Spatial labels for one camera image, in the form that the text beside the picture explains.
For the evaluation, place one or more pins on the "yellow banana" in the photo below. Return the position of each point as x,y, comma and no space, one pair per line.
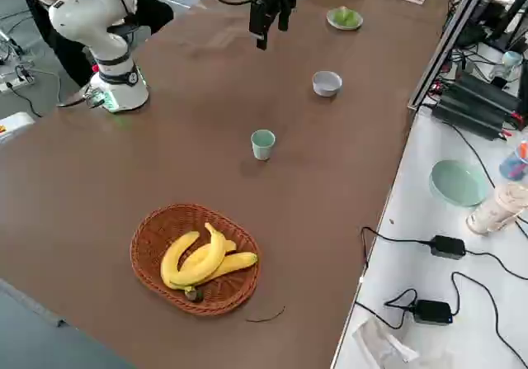
196,258
171,257
237,261
214,249

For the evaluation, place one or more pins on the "mint lidded cup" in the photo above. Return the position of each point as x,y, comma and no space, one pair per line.
510,61

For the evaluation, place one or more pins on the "clear plastic bag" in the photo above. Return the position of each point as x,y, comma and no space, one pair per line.
379,342

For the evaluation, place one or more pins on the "brown wicker basket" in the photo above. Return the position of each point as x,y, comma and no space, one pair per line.
152,237

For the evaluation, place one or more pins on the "aluminium frame post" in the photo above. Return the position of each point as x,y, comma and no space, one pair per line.
445,39

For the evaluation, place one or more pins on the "beige patterned tumbler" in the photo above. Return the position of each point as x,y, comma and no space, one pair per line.
495,212

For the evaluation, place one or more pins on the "larger grey flat dish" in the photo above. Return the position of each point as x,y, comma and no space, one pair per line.
331,21

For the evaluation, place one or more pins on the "person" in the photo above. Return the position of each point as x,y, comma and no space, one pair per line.
152,14

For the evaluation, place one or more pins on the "green ceramic cup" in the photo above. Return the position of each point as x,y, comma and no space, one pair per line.
262,148

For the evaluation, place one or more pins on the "mint green bowl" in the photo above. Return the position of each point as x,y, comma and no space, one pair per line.
458,183

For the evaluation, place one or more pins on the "black power adapter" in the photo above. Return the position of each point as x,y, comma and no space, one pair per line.
447,247
432,312

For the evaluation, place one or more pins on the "smaller grey deep dish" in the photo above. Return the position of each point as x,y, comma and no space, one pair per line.
326,84

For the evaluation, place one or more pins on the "green lettuce leaf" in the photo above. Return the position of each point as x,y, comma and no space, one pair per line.
345,16

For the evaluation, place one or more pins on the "black power supply box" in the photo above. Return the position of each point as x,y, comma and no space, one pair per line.
470,117
491,92

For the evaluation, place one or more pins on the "thin brown twig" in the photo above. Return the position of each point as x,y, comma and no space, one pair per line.
268,318

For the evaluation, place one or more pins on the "clear cup with pens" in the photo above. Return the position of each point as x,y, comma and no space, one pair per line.
513,164

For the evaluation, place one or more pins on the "white power strip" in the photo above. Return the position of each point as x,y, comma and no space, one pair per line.
14,83

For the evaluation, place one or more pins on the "black metal stand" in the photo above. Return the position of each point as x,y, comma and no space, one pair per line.
509,18

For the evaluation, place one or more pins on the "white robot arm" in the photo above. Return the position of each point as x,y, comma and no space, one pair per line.
103,43

